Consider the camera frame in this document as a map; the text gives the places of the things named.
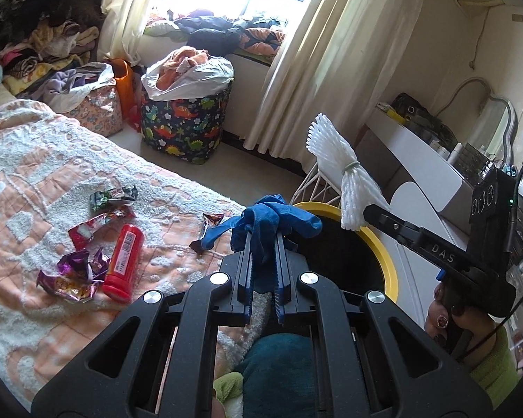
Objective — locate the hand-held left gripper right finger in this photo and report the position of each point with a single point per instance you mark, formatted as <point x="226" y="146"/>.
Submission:
<point x="281" y="278"/>

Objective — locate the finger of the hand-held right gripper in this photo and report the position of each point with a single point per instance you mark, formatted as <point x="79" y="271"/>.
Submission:
<point x="392" y="226"/>
<point x="440" y="275"/>

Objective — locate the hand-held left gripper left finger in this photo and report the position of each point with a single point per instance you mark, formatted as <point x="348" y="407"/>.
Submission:
<point x="247" y="276"/>

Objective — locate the yellow-rimmed black trash bin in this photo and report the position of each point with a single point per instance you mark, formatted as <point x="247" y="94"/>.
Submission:
<point x="388" y="265"/>

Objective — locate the blue rubber glove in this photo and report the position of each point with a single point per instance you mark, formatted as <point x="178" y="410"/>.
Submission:
<point x="266" y="222"/>

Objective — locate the dark brown snack wrapper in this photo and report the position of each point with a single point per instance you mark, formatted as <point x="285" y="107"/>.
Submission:
<point x="209" y="230"/>

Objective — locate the white foam fruit net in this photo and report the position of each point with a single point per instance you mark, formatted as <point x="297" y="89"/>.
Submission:
<point x="335" y="156"/>

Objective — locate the red plastic bottle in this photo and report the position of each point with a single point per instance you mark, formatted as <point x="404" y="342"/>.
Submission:
<point x="124" y="263"/>

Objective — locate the green and black snack wrapper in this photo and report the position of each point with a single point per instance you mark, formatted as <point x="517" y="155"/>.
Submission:
<point x="113" y="198"/>

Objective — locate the red and white snack wrapper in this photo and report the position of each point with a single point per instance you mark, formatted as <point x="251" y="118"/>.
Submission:
<point x="96" y="228"/>

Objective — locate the purple snack wrapper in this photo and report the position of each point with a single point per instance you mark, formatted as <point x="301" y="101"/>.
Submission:
<point x="74" y="274"/>

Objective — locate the person's right forearm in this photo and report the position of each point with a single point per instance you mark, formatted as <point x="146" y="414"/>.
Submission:
<point x="497" y="361"/>

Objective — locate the person's right hand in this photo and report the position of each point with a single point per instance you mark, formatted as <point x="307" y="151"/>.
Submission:
<point x="440" y="322"/>

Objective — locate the white dressing table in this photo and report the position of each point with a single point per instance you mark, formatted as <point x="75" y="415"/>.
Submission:
<point x="418" y="156"/>

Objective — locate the teal plush cloth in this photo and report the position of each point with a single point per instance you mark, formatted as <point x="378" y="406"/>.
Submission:
<point x="279" y="374"/>

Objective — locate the white bottle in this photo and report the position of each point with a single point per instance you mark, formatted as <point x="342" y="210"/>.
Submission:
<point x="455" y="153"/>

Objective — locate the clear cosmetic organizer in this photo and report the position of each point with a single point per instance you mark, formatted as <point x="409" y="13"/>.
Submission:
<point x="475" y="161"/>

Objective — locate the green plush cloth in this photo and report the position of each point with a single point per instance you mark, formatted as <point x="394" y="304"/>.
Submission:
<point x="227" y="389"/>

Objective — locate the yellow box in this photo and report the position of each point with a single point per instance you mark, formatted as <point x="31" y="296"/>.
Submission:
<point x="390" y="111"/>

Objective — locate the black bag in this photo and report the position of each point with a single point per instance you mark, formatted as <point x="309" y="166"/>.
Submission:
<point x="418" y="113"/>

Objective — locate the silver-framed mirror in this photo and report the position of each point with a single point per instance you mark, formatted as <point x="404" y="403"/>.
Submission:
<point x="499" y="126"/>

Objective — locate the dinosaur print laundry bag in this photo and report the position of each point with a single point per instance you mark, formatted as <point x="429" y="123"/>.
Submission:
<point x="183" y="126"/>

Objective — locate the wide cream curtain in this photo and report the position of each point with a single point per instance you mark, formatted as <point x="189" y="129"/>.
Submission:
<point x="331" y="65"/>

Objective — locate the white bag of orange clothes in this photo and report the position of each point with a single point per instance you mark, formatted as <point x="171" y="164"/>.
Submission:
<point x="187" y="69"/>

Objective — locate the peach patterned blanket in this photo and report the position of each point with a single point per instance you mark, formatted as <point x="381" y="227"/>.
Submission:
<point x="48" y="183"/>

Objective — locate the orange shopping bag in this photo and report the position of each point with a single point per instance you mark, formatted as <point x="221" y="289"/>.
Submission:
<point x="124" y="82"/>

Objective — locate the white air conditioner pipe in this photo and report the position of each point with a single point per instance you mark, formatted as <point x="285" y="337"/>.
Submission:
<point x="479" y="2"/>

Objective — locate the pile of clothes on windowsill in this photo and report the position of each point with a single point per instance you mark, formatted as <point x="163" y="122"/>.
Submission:
<point x="218" y="30"/>

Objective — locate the white cloth on floral bag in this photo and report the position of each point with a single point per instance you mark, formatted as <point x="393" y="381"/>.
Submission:
<point x="80" y="85"/>

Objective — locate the narrow cream curtain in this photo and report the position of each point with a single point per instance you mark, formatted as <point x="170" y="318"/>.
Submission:
<point x="130" y="8"/>

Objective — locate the pile of clothes on bed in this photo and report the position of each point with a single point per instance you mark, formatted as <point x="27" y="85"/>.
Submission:
<point x="39" y="21"/>

